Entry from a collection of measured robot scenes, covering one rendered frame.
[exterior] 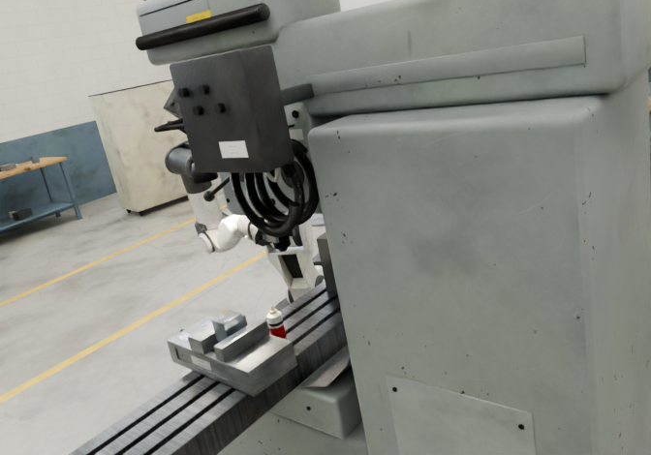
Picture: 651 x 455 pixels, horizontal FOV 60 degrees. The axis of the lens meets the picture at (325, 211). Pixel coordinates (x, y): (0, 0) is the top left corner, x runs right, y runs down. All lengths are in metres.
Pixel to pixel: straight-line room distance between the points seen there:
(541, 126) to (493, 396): 0.50
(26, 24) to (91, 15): 1.04
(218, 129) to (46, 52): 8.58
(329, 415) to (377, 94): 0.82
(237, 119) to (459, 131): 0.37
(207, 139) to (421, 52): 0.42
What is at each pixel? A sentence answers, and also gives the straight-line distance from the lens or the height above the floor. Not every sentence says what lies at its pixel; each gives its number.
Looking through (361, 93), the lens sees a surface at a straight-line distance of 1.13.
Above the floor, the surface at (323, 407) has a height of 0.84.
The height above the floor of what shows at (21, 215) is 0.29.
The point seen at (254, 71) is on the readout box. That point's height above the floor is 1.69.
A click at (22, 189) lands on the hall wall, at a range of 9.25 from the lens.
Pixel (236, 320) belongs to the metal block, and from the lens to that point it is 1.47.
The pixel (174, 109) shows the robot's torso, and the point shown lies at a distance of 2.00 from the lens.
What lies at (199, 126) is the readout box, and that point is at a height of 1.61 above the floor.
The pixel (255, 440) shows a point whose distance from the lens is 1.87.
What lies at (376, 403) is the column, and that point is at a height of 0.96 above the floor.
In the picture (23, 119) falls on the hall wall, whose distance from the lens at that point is 9.31.
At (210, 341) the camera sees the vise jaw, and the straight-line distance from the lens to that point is 1.50.
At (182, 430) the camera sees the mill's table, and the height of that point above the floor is 0.94.
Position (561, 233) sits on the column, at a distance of 0.89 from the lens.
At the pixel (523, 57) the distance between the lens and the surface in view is 0.97.
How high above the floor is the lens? 1.71
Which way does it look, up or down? 16 degrees down
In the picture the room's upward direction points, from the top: 11 degrees counter-clockwise
